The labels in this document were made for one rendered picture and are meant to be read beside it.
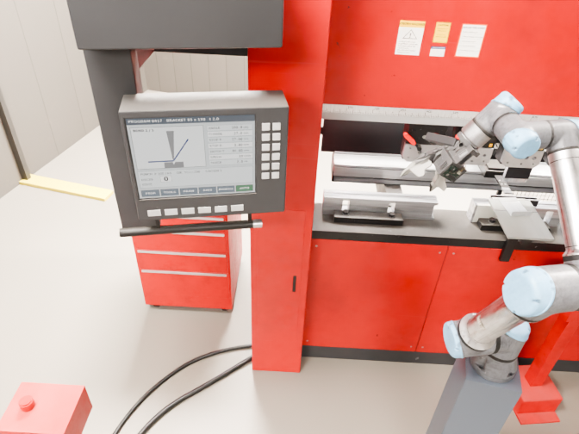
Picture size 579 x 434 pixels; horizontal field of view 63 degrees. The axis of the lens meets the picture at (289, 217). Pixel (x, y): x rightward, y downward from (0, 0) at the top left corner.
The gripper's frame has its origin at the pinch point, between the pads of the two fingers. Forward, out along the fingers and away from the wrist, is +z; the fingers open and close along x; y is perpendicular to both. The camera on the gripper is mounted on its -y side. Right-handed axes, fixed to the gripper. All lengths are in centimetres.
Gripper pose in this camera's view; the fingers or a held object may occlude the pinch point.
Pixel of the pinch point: (414, 182)
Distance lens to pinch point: 149.9
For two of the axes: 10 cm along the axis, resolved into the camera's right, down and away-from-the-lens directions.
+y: 2.0, 7.2, -6.6
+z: -6.0, 6.3, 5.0
